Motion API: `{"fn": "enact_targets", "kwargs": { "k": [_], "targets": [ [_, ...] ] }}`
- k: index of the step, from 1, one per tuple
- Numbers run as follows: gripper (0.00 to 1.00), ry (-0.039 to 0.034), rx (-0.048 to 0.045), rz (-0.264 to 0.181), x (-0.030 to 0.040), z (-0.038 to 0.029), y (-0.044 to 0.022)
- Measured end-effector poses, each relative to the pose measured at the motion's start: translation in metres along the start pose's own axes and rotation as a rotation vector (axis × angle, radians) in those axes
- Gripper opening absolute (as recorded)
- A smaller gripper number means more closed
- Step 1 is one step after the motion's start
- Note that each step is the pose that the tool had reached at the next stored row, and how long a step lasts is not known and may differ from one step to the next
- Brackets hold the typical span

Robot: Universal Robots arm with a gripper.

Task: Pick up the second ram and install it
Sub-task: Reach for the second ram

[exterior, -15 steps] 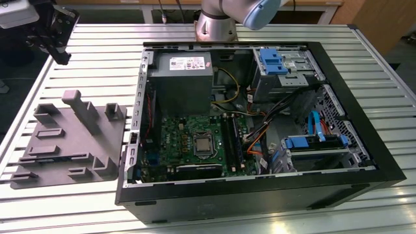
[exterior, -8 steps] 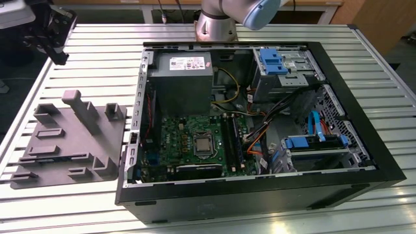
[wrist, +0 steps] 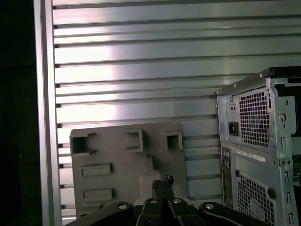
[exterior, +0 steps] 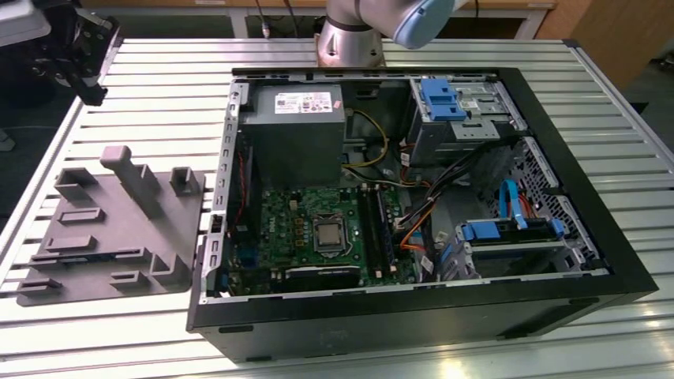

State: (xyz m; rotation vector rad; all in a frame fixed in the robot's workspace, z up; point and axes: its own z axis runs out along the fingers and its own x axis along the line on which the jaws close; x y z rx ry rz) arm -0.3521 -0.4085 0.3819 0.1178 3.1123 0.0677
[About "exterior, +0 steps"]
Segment dark RAM stick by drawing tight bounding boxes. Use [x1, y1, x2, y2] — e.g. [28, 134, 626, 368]
[32, 249, 143, 265]
[373, 187, 401, 274]

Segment black RAM slot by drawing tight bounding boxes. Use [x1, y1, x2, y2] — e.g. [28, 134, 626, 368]
[356, 186, 384, 278]

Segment grey power supply unit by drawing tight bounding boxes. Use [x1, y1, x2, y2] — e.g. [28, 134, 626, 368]
[239, 84, 348, 189]

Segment grey parts rack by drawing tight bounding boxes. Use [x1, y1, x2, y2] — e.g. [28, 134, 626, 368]
[14, 144, 207, 308]

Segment green motherboard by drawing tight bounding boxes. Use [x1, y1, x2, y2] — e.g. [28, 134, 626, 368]
[231, 185, 421, 295]

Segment CPU socket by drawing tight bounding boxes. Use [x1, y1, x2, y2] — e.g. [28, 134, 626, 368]
[309, 212, 352, 260]

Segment silver CPU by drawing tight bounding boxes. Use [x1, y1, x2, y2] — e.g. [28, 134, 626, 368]
[315, 224, 344, 248]

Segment blue drive bay latch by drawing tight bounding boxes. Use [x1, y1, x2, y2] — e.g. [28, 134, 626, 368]
[420, 78, 468, 122]

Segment black graphics card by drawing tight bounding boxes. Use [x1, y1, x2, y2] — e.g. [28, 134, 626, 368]
[271, 265, 364, 293]

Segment grey metal drive cage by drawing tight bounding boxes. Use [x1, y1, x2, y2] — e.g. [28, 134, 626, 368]
[408, 77, 527, 167]

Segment wooden desk white legs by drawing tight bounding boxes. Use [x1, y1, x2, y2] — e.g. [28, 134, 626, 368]
[88, 0, 559, 40]

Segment hard disk in blue carrier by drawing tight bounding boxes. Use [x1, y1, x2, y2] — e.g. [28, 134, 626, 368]
[456, 219, 568, 250]

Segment black PC case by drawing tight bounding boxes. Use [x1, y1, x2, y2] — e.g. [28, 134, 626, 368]
[184, 66, 662, 364]

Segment metal disk bay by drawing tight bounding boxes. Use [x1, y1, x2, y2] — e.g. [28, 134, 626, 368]
[436, 220, 611, 281]

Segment wooden cabinet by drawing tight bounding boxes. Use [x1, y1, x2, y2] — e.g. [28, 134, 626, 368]
[536, 0, 674, 92]

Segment black office chair base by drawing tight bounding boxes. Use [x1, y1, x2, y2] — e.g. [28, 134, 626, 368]
[651, 51, 674, 74]

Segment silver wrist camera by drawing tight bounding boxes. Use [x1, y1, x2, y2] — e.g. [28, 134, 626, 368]
[0, 0, 52, 47]

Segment cable with silver plug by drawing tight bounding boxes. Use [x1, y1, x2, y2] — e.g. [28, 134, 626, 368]
[255, 0, 272, 40]

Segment red black twisted wire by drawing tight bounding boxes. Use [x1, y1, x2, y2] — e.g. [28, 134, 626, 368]
[236, 149, 252, 216]

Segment yellow power wire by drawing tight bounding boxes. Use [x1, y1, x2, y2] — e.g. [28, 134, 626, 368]
[341, 110, 391, 171]

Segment orange data wire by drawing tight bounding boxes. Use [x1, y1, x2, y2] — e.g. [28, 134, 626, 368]
[397, 215, 432, 253]

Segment blue flat data wire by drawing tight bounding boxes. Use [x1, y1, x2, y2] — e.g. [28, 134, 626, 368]
[496, 179, 531, 231]

